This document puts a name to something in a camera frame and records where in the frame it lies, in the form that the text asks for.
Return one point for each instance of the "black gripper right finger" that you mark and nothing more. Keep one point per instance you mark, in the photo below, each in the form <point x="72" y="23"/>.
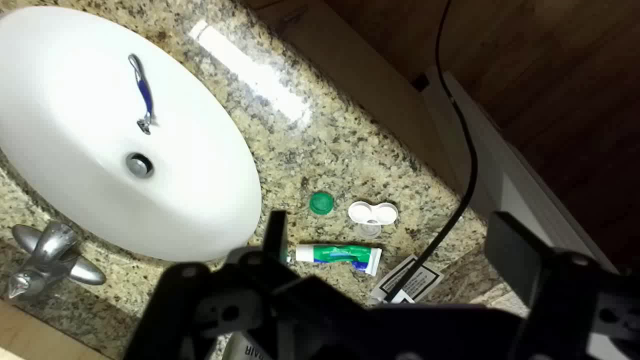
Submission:
<point x="556" y="284"/>

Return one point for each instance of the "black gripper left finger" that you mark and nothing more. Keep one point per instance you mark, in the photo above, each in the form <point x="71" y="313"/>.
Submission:
<point x="274" y="238"/>

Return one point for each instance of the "chrome tap with handle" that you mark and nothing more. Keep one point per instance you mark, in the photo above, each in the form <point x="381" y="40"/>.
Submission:
<point x="53" y="257"/>

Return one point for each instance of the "green round cap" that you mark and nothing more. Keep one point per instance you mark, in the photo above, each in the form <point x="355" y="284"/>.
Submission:
<point x="321" y="202"/>

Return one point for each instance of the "green white toothpaste tube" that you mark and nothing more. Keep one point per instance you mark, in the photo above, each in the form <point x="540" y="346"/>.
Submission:
<point x="362" y="258"/>

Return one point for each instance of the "white contact lens case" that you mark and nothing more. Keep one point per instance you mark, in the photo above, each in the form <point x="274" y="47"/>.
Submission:
<point x="373" y="214"/>

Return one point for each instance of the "black white printed card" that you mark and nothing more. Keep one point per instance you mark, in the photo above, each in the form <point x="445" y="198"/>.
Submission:
<point x="421" y="282"/>

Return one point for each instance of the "chrome sink drain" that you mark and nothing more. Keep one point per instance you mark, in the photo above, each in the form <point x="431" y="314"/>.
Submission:
<point x="139" y="164"/>

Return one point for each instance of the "white oval sink basin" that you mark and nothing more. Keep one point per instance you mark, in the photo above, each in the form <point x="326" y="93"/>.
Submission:
<point x="68" y="109"/>

